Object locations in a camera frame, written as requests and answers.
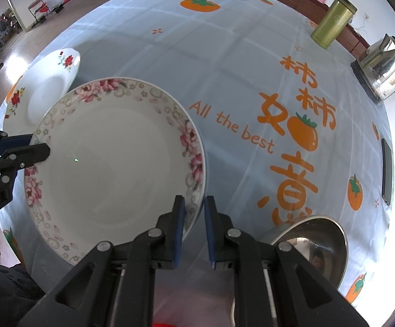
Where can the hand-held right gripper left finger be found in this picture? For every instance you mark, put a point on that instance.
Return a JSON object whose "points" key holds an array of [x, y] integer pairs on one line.
{"points": [[180, 225]]}

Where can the white plate with red flowers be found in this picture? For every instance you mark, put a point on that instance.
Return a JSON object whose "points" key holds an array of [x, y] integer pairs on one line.
{"points": [[47, 90]]}

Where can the stainless steel bowl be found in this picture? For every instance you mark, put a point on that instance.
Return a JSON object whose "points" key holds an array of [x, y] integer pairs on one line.
{"points": [[317, 245]]}

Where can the person's dark clothing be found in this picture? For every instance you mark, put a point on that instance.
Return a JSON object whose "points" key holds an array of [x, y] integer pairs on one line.
{"points": [[6, 296]]}

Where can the gold green canister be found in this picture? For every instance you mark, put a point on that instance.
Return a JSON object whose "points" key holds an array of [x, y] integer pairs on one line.
{"points": [[332, 20]]}

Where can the pink floral rim plate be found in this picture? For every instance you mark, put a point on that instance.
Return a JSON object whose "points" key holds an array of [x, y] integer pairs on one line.
{"points": [[115, 163]]}

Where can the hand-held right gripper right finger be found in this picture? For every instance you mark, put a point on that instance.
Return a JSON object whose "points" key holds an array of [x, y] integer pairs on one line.
{"points": [[211, 226]]}

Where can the black smartphone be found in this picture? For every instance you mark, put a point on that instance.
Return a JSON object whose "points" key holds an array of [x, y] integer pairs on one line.
{"points": [[387, 172]]}

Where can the persimmon print tablecloth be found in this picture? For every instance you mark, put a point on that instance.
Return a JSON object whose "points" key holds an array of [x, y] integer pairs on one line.
{"points": [[218, 58]]}

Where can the stainless steel electric kettle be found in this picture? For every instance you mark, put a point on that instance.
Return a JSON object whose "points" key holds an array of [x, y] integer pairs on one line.
{"points": [[383, 64]]}

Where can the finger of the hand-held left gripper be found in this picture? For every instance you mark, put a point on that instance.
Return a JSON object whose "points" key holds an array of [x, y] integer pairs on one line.
{"points": [[30, 155], [15, 141]]}

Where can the metal frame chair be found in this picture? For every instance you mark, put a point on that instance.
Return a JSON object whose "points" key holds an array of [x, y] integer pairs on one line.
{"points": [[40, 11]]}

